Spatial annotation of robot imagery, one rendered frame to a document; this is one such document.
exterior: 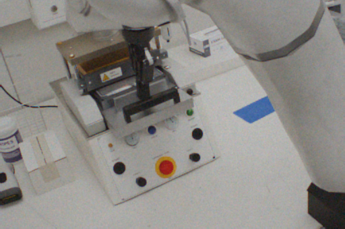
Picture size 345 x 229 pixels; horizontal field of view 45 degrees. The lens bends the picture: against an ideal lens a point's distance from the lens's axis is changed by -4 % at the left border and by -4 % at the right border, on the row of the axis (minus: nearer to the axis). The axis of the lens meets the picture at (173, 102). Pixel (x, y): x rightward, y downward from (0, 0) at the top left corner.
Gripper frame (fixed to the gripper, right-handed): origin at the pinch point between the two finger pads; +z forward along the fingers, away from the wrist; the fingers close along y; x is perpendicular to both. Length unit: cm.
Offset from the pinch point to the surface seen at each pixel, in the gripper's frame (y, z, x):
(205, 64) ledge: -35, 37, 42
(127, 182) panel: 11.5, 20.1, -11.6
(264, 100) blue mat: -2, 30, 45
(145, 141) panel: 5.5, 14.3, -2.9
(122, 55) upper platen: -16.4, 2.3, 1.2
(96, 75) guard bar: -11.9, 1.8, -8.5
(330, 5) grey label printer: -34, 28, 106
